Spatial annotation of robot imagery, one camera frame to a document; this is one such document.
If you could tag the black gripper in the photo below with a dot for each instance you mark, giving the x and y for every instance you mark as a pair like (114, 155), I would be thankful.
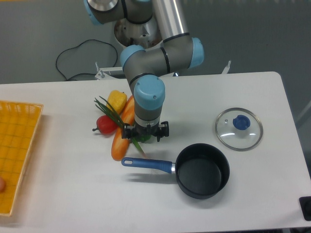
(138, 132)

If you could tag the green onion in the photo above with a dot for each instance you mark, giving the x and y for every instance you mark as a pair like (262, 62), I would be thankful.
(117, 119)

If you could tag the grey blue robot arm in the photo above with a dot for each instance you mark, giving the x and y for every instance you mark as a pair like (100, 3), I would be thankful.
(142, 67)

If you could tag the green bell pepper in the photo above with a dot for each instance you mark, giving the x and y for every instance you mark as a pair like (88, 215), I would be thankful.
(143, 139)

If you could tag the orange baguette bread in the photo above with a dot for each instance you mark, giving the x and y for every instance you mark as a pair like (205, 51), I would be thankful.
(119, 145)

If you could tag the red bell pepper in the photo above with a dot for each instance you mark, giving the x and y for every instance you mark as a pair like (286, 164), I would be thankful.
(105, 125)

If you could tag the yellow bell pepper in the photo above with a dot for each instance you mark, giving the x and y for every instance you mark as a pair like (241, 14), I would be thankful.
(117, 100)

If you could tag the glass pot lid blue knob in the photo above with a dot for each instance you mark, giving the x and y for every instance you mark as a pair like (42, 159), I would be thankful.
(238, 129)

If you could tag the yellow woven basket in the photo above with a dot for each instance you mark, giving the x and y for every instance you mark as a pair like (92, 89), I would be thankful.
(18, 124)

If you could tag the black object table corner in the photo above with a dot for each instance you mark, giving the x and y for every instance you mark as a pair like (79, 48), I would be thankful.
(305, 204)

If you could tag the black saucepan blue handle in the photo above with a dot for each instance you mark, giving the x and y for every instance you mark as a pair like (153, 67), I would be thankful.
(201, 170)

